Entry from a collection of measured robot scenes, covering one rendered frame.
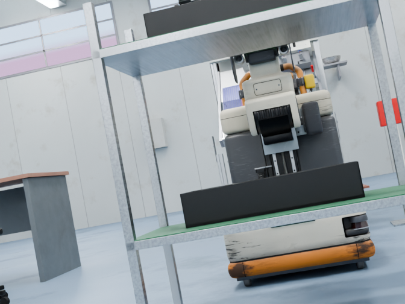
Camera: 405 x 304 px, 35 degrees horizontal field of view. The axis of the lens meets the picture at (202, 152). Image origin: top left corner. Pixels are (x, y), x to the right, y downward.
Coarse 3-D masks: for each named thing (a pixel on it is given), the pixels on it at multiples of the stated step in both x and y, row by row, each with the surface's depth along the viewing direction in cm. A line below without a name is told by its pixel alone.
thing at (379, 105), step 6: (378, 102) 405; (396, 102) 403; (378, 108) 405; (396, 108) 403; (378, 114) 408; (384, 114) 404; (396, 114) 403; (384, 120) 404; (396, 120) 403; (384, 126) 411; (402, 150) 404; (390, 222) 419; (396, 222) 406; (402, 222) 401
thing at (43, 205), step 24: (0, 192) 525; (24, 192) 521; (48, 192) 484; (0, 216) 525; (24, 216) 521; (48, 216) 476; (48, 240) 469; (72, 240) 511; (48, 264) 461; (72, 264) 502
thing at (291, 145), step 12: (276, 108) 280; (288, 108) 279; (312, 108) 290; (264, 120) 279; (276, 120) 279; (288, 120) 278; (312, 120) 290; (264, 132) 283; (276, 132) 283; (288, 132) 285; (300, 132) 297; (312, 132) 290; (264, 144) 287; (276, 144) 299; (288, 144) 298
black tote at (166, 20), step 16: (208, 0) 207; (224, 0) 206; (240, 0) 205; (256, 0) 204; (272, 0) 203; (288, 0) 202; (304, 0) 201; (144, 16) 211; (160, 16) 210; (176, 16) 209; (192, 16) 208; (208, 16) 207; (224, 16) 206; (160, 32) 210
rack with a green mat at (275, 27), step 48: (336, 0) 186; (384, 0) 184; (96, 48) 200; (144, 48) 197; (192, 48) 210; (240, 48) 226; (144, 96) 242; (384, 96) 224; (384, 192) 202; (144, 240) 196; (192, 240) 193; (144, 288) 198
